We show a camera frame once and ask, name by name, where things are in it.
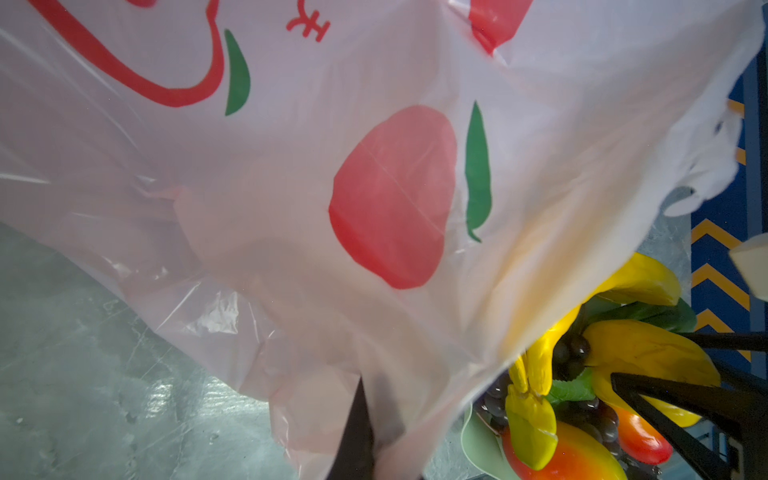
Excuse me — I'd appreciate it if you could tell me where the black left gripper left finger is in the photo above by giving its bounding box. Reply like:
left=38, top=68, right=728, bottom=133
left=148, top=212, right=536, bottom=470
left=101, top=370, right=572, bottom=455
left=326, top=380, right=375, bottom=480

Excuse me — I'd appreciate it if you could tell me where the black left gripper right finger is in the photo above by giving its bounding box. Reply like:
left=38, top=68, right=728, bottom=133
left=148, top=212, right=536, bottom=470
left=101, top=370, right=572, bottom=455
left=610, top=331, right=768, bottom=480

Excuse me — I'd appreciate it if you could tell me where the small red orange mango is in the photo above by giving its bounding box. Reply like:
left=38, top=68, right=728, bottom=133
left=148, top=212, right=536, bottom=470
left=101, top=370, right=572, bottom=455
left=615, top=408, right=674, bottom=465

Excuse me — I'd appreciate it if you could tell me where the yellow banana bunch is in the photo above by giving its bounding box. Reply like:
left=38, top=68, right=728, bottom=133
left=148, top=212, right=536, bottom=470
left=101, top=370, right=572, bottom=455
left=505, top=253, right=721, bottom=471

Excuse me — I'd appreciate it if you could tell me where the red yellow mango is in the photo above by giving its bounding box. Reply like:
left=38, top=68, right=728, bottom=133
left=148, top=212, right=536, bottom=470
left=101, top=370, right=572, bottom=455
left=501, top=422, right=627, bottom=479

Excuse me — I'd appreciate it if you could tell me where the pink printed plastic bag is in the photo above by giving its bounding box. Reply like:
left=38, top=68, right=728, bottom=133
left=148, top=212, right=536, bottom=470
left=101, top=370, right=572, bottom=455
left=1, top=1, right=765, bottom=479

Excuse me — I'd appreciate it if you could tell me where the light green fruit plate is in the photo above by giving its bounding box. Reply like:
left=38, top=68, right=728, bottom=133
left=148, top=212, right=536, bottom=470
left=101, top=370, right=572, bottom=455
left=460, top=407, right=519, bottom=480

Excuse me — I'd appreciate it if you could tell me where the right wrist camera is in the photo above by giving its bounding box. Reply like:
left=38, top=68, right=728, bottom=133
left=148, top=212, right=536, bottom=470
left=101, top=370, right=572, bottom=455
left=729, top=232, right=768, bottom=302

